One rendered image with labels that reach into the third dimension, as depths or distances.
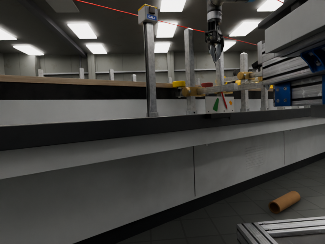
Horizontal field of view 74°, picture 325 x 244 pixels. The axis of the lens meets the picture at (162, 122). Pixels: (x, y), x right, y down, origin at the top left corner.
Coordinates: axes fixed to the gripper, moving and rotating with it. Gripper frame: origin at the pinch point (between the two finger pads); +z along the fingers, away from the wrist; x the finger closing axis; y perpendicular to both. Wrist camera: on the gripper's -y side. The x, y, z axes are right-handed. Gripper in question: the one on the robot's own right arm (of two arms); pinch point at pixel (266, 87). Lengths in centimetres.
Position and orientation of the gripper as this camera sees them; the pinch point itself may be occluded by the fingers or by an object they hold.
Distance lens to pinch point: 127.8
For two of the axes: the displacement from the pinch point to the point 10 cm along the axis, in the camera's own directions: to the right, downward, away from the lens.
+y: 6.1, 1.2, -7.8
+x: 7.9, 0.0, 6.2
